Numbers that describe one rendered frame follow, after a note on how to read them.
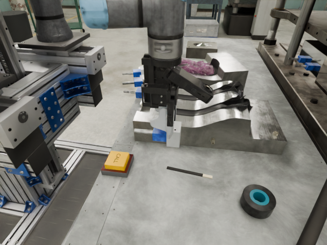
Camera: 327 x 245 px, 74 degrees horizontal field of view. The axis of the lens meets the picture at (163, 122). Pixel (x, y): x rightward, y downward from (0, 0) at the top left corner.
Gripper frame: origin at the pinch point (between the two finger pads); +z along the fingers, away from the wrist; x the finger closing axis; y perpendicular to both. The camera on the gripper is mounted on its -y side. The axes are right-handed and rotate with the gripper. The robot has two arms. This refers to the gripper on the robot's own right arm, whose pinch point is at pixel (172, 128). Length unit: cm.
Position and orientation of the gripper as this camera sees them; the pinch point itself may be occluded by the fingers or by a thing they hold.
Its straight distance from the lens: 59.4
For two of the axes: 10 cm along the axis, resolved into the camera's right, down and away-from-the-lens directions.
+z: 0.0, 8.0, 6.0
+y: -9.9, -0.9, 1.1
